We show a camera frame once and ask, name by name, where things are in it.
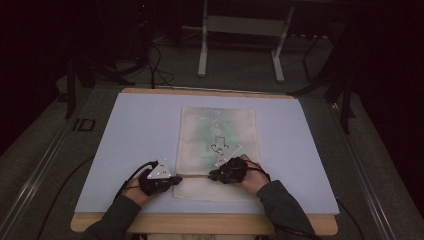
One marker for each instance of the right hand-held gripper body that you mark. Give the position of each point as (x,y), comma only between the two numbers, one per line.
(231,170)

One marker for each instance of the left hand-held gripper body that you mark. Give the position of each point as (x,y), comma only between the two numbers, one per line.
(156,181)

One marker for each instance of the beige zipper pouch green print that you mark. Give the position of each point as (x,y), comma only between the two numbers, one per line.
(200,143)

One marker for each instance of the person's left hand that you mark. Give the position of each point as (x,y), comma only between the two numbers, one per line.
(138,193)

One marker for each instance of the person's right hand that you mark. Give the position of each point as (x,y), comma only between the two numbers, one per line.
(255,178)

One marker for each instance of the light blue table mat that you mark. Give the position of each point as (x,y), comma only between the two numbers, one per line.
(140,120)

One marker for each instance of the black tripod stand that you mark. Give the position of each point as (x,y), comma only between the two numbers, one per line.
(70,93)
(346,106)

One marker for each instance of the white metal stand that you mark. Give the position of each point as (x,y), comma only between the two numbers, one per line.
(243,26)

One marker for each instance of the metal floor rail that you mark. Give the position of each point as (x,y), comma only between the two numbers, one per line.
(30,186)
(366,186)

